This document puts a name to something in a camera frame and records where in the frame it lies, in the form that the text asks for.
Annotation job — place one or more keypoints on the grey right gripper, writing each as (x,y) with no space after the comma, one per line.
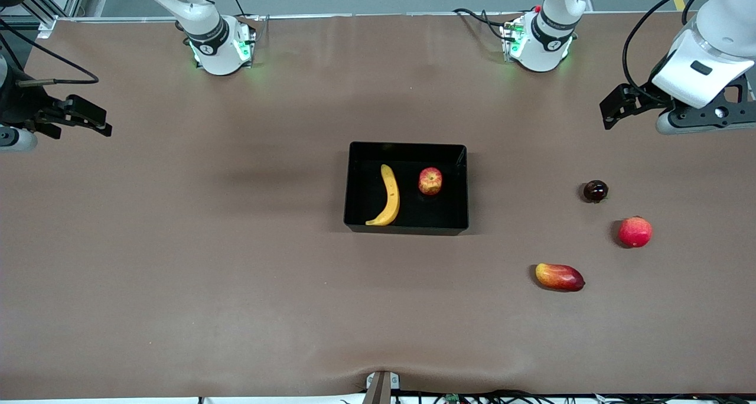
(18,107)

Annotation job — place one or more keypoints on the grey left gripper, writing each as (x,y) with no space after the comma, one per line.
(642,95)

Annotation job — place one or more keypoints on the red yellow apple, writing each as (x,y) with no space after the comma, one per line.
(430,181)

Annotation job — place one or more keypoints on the black plastic box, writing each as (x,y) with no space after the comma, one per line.
(413,212)

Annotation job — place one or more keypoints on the yellow banana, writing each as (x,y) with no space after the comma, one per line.
(391,200)

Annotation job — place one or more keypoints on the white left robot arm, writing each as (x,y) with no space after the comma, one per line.
(546,41)

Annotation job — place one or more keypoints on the dark purple plum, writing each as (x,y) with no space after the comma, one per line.
(595,191)

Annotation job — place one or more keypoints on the red pomegranate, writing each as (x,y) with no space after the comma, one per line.
(635,231)

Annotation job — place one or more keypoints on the red yellow mango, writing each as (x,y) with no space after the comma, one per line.
(558,277)

